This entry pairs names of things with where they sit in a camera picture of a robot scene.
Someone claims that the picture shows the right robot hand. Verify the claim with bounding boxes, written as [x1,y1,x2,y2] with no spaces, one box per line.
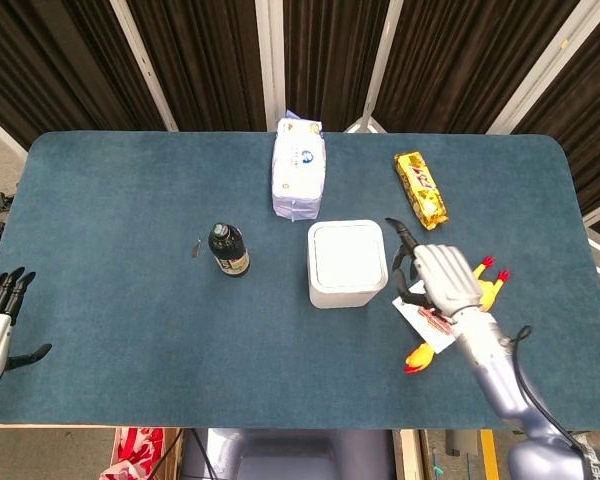
[384,217,484,319]

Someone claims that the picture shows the white plastic box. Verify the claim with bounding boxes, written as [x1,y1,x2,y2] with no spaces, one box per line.
[307,219,390,309]

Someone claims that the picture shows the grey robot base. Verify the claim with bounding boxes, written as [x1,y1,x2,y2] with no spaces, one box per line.
[181,428,396,480]

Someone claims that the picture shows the yellow rubber chicken toy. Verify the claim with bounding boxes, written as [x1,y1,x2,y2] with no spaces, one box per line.
[404,256,511,375]

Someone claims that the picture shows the white printed card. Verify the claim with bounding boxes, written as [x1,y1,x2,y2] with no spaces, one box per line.
[391,279,457,355]

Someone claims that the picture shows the gold snack bar wrapper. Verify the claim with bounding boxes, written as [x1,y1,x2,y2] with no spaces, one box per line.
[393,151,450,232]

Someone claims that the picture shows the blue table mat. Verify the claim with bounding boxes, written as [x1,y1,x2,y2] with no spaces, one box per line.
[0,130,600,432]

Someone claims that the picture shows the white tissue pack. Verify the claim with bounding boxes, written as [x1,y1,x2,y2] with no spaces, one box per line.
[271,109,328,221]

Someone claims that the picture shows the red white plastic bag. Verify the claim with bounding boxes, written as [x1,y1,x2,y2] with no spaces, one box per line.
[98,427,167,480]

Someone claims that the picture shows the dark glass bottle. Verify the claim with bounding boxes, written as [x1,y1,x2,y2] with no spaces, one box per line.
[208,223,251,279]

